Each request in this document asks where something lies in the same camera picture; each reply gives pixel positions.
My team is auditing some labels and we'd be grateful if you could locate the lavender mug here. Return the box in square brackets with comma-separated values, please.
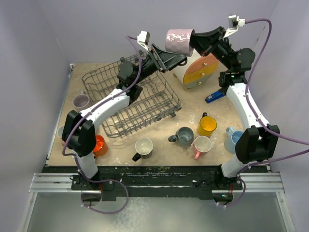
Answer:
[72, 91, 92, 112]

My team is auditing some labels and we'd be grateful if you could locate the grey wire dish rack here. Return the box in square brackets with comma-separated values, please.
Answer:
[81, 52, 182, 139]

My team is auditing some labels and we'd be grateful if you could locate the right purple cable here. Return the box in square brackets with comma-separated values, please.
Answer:
[216, 18, 309, 209]

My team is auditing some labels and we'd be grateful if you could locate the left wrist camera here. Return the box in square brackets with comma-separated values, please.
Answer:
[137, 31, 150, 51]

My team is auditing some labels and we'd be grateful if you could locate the light blue mug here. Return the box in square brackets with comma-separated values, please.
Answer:
[225, 127, 243, 154]

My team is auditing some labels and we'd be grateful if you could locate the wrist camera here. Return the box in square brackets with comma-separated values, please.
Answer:
[137, 31, 150, 51]
[224, 14, 246, 38]

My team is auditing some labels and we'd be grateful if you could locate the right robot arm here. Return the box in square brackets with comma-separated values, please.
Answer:
[190, 27, 280, 189]

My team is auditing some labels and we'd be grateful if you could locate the purple cable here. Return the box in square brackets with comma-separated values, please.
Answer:
[216, 18, 309, 209]
[62, 35, 143, 215]

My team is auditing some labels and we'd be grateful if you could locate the pink mug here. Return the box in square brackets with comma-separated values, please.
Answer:
[192, 136, 212, 160]

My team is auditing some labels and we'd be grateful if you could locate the white mug black handle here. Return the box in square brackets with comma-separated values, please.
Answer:
[132, 138, 154, 162]

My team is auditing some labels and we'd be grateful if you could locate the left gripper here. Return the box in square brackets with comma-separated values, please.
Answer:
[133, 44, 186, 85]

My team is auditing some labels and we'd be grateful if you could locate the white round drawer cabinet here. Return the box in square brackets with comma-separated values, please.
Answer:
[172, 49, 219, 90]

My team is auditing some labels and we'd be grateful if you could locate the orange mug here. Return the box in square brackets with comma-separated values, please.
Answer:
[93, 135, 108, 158]

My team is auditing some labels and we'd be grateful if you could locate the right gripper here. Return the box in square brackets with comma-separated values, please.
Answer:
[184, 27, 234, 71]

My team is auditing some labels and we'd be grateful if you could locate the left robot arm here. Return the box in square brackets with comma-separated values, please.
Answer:
[62, 44, 187, 189]

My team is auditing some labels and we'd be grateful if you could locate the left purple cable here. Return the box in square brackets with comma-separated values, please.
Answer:
[62, 35, 143, 215]

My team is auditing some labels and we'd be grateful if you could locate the yellow mug black handle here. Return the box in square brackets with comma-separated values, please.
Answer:
[197, 112, 217, 138]

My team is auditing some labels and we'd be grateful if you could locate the purple mug black handle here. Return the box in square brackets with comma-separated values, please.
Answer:
[165, 29, 195, 57]

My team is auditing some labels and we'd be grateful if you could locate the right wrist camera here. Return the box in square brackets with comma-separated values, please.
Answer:
[224, 14, 246, 38]

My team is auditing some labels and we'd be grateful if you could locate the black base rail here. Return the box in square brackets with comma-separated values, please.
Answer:
[70, 166, 242, 201]

